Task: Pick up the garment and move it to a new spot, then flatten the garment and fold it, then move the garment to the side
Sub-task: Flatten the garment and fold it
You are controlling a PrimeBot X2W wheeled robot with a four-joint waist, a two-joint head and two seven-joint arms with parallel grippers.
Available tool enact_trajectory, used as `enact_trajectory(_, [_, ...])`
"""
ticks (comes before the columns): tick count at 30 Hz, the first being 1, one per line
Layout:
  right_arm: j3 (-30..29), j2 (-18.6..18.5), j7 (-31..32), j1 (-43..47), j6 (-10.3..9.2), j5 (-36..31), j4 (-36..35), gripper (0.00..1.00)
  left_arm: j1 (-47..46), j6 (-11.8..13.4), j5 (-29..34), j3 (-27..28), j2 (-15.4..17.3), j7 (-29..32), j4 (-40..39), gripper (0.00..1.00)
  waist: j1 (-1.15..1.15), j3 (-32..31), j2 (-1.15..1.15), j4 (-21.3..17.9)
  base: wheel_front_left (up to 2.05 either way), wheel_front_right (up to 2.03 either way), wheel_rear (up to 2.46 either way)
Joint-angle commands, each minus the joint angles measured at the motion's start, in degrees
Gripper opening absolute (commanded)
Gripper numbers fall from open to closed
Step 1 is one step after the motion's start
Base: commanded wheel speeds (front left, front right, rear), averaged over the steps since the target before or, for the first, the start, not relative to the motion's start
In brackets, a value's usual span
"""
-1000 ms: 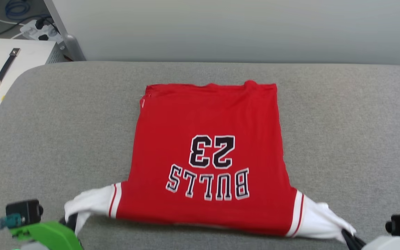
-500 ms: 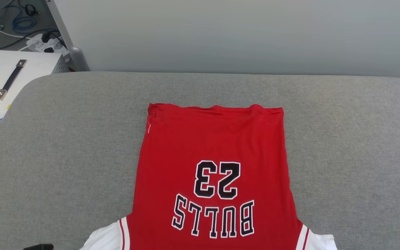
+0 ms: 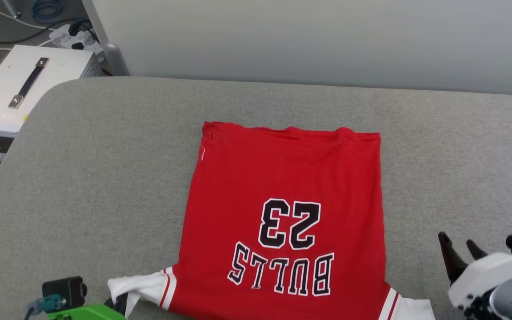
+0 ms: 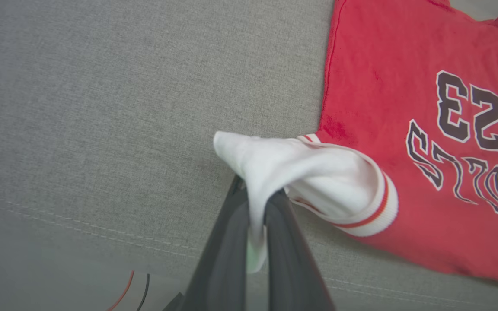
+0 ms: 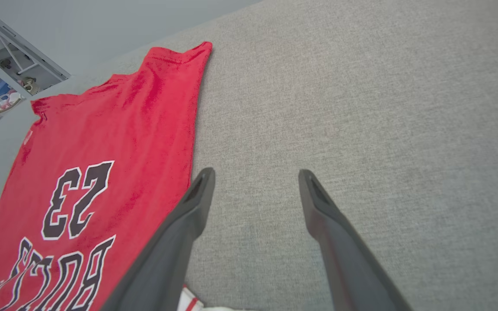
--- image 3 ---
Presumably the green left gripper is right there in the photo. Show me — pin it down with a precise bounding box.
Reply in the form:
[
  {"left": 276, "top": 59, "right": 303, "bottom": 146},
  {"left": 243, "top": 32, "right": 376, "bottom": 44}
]
[{"left": 47, "top": 292, "right": 129, "bottom": 320}]

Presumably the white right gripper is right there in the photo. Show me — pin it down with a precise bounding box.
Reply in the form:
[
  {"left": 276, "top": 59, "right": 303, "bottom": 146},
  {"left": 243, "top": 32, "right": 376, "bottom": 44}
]
[{"left": 438, "top": 232, "right": 512, "bottom": 311}]

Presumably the red basketball jersey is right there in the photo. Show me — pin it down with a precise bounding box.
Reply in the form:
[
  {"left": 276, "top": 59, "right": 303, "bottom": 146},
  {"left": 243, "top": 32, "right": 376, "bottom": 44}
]
[{"left": 107, "top": 120, "right": 435, "bottom": 320}]

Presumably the white equipment box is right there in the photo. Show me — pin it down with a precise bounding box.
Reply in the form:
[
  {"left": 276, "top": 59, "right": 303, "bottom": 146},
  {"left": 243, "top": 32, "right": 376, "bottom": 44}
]
[{"left": 0, "top": 44, "right": 106, "bottom": 163}]

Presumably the grey metal table leg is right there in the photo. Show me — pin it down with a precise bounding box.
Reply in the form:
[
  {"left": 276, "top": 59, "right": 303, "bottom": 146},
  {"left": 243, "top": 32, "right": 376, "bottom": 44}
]
[{"left": 82, "top": 0, "right": 130, "bottom": 76}]

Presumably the white power strip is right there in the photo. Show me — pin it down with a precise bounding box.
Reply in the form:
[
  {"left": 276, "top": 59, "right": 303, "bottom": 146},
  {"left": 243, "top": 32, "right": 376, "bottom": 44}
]
[{"left": 49, "top": 23, "right": 104, "bottom": 52}]

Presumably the teal left camera connector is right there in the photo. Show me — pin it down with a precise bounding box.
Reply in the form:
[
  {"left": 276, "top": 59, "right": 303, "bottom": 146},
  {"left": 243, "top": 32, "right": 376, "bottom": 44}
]
[{"left": 27, "top": 294, "right": 67, "bottom": 316}]

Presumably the black box carry handle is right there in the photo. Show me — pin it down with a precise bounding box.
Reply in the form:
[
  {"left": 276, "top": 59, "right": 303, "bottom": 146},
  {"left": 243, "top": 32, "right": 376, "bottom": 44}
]
[{"left": 8, "top": 57, "right": 50, "bottom": 110}]

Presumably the black floor power cable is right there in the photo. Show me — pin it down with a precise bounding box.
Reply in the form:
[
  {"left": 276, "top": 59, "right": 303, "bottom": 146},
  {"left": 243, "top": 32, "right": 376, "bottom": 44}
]
[{"left": 0, "top": 17, "right": 88, "bottom": 46}]

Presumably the blue coiled cable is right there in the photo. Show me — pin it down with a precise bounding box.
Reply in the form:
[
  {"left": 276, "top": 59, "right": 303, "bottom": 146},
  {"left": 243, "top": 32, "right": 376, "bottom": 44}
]
[{"left": 31, "top": 0, "right": 64, "bottom": 24}]

